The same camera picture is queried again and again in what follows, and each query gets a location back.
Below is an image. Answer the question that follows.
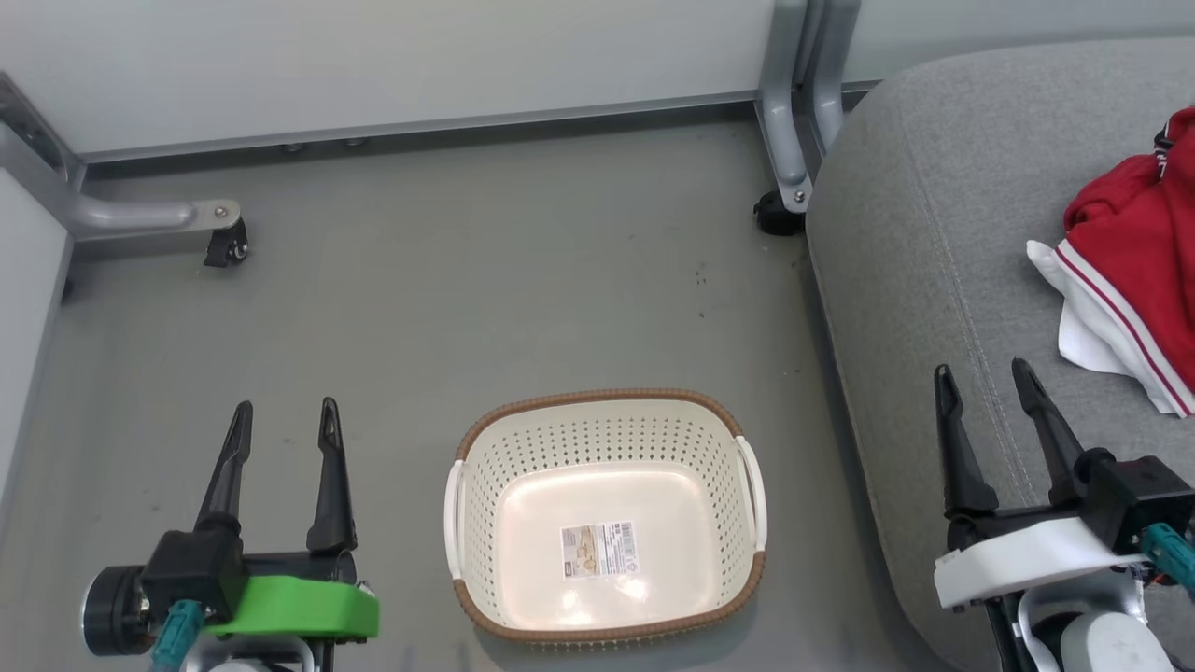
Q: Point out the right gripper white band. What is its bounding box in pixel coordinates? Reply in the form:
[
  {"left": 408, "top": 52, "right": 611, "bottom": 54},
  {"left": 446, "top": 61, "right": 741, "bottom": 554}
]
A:
[{"left": 933, "top": 357, "right": 1195, "bottom": 612}]

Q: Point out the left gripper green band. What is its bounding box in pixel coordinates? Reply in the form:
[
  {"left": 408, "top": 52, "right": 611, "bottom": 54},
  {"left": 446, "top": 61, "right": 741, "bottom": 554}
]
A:
[{"left": 81, "top": 397, "right": 381, "bottom": 657}]

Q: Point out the red shorts white lining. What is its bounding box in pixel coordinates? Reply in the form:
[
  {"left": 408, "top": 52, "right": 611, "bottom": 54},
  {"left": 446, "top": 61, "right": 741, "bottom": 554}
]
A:
[{"left": 1027, "top": 154, "right": 1195, "bottom": 419}]

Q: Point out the grey fabric sofa seat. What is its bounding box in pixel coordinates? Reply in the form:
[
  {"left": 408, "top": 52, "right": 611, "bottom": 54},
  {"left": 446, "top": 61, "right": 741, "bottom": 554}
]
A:
[{"left": 805, "top": 37, "right": 1195, "bottom": 672}]

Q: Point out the cream perforated laundry basket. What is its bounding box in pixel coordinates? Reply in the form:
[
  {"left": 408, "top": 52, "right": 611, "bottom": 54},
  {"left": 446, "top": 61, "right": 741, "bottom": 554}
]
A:
[{"left": 443, "top": 388, "right": 769, "bottom": 646}]

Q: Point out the black caster wheel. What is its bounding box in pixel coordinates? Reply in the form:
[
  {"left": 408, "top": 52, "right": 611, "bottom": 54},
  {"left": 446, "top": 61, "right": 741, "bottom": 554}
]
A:
[
  {"left": 203, "top": 217, "right": 250, "bottom": 270},
  {"left": 752, "top": 189, "right": 807, "bottom": 237}
]

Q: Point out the paper label sticker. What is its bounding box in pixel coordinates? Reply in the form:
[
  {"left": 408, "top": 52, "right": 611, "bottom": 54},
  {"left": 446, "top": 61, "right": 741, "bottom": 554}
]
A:
[{"left": 559, "top": 520, "right": 642, "bottom": 581}]

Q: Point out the left black cable teal plug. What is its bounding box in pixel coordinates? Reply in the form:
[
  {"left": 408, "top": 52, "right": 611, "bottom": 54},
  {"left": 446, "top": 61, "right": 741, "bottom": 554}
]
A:
[{"left": 149, "top": 599, "right": 205, "bottom": 672}]

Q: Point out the black cable teal plug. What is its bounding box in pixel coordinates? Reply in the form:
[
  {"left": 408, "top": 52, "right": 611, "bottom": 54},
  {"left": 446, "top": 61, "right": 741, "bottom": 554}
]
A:
[
  {"left": 1140, "top": 522, "right": 1195, "bottom": 592},
  {"left": 149, "top": 599, "right": 205, "bottom": 672}
]

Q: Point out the right black cable teal plug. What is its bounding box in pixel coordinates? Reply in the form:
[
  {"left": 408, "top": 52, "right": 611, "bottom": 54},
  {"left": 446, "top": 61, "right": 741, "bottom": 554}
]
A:
[{"left": 1140, "top": 522, "right": 1195, "bottom": 592}]

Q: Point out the grey metal frame leg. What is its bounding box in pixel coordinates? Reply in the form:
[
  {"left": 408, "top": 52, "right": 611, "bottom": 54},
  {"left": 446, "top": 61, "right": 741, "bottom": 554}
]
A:
[
  {"left": 0, "top": 73, "right": 242, "bottom": 245},
  {"left": 753, "top": 0, "right": 863, "bottom": 215}
]

